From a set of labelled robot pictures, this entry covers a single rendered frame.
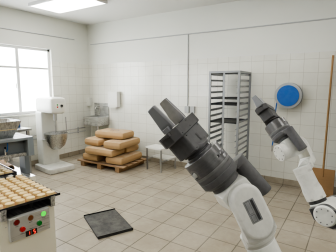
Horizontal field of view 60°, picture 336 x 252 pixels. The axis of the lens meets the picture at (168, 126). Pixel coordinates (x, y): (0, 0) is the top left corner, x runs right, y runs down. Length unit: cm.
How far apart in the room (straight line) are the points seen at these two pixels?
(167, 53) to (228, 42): 125
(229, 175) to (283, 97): 428
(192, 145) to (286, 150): 65
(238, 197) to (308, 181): 65
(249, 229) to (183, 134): 22
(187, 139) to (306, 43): 447
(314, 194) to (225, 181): 66
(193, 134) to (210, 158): 6
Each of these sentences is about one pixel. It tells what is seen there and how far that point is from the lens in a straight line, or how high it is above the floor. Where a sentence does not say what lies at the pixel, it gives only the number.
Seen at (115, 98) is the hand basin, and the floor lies 133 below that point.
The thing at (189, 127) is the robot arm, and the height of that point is 152.
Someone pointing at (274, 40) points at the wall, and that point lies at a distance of 507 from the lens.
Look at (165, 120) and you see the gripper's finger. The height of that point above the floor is 154.
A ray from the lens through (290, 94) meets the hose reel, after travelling 482.
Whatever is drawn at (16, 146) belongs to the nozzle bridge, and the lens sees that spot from 275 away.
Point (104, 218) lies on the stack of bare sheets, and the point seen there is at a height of 2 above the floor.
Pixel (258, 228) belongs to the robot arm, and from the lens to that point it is 61.
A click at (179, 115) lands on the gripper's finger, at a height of 154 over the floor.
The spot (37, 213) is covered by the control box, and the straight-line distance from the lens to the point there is 204.
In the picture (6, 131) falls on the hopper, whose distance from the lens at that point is 268.
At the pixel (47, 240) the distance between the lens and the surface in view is 218.
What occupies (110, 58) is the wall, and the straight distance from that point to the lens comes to 681.
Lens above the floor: 161
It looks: 8 degrees down
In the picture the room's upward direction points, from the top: straight up
